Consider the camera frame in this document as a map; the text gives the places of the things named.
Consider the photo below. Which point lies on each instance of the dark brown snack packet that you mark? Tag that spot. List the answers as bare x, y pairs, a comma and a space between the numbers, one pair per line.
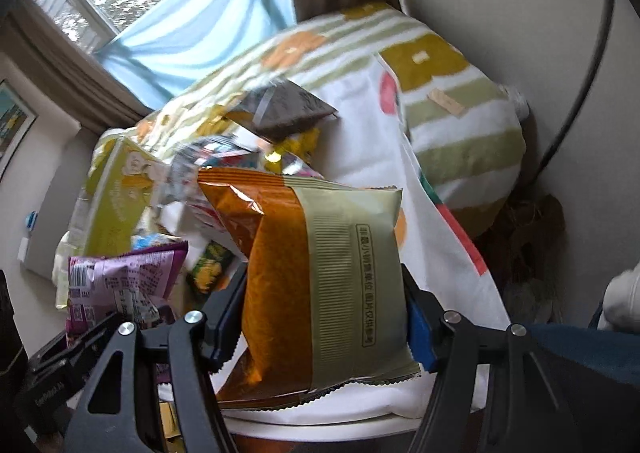
285, 113

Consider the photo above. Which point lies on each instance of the framed wall picture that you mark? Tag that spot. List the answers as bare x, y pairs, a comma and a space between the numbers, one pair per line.
12, 128

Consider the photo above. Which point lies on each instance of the striped floral blanket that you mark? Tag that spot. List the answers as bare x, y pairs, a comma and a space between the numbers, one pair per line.
450, 133

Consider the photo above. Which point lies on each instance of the white persimmon print cloth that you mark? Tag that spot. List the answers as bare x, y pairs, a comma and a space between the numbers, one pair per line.
370, 143

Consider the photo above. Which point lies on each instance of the dark blue cloth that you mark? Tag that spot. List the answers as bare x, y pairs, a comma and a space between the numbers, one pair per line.
590, 353

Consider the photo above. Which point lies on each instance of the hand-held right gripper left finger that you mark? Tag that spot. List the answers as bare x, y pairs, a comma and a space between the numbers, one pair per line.
227, 333

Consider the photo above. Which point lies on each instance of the purple snack packet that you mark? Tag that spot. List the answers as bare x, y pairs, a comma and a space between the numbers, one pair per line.
130, 278

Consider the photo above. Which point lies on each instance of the white fleece cloth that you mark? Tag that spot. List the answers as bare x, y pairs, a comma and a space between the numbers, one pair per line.
625, 298

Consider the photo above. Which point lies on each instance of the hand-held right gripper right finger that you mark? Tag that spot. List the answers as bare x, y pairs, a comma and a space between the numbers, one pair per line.
420, 338

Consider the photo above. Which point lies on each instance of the box of assorted snack packets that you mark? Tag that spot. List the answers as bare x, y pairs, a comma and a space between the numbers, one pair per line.
210, 158

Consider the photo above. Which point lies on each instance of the small blue wall fixture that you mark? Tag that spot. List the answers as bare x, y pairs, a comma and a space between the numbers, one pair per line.
33, 219

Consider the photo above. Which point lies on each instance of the light blue curtain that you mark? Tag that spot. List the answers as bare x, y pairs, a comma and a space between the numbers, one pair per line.
200, 33

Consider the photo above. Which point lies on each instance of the orange and beige snack bag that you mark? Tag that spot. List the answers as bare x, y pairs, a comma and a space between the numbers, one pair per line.
280, 283

